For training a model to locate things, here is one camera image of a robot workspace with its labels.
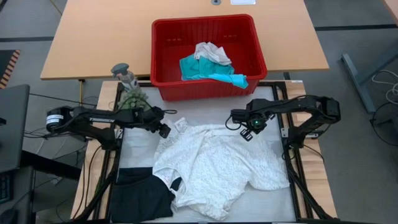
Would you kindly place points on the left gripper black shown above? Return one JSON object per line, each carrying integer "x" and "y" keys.
{"x": 154, "y": 118}

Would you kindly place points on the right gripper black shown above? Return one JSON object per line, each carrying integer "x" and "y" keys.
{"x": 253, "y": 119}

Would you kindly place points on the white lace garment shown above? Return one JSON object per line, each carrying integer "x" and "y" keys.
{"x": 217, "y": 165}

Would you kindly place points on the teal garment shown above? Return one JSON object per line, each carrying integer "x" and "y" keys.
{"x": 202, "y": 70}

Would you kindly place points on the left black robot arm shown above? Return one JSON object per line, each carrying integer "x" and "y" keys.
{"x": 93, "y": 119}

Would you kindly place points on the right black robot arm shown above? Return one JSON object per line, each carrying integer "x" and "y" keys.
{"x": 298, "y": 104}

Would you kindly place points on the red plastic laundry bin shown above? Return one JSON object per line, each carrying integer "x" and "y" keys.
{"x": 164, "y": 84}

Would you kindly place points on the artificial green potted plant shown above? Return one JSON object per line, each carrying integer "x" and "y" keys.
{"x": 133, "y": 99}

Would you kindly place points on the clear spray bottle grey trigger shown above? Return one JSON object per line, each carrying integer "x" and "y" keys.
{"x": 124, "y": 76}

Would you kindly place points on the white crumpled garment with label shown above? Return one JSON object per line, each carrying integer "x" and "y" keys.
{"x": 213, "y": 53}

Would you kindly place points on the light wooden desk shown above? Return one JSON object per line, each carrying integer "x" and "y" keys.
{"x": 109, "y": 37}

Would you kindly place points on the grey metal desk leg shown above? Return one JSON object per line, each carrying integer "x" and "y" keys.
{"x": 357, "y": 81}

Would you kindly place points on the white paper sheet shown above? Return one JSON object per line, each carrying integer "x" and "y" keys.
{"x": 242, "y": 2}

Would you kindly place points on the hazard striped floor mat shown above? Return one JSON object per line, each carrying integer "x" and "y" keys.
{"x": 9, "y": 67}

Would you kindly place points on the black keyboard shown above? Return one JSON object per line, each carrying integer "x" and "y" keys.
{"x": 4, "y": 188}

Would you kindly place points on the black computer mouse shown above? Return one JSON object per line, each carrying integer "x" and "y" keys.
{"x": 7, "y": 216}

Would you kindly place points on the black aluminium table frame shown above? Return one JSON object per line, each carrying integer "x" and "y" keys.
{"x": 293, "y": 186}

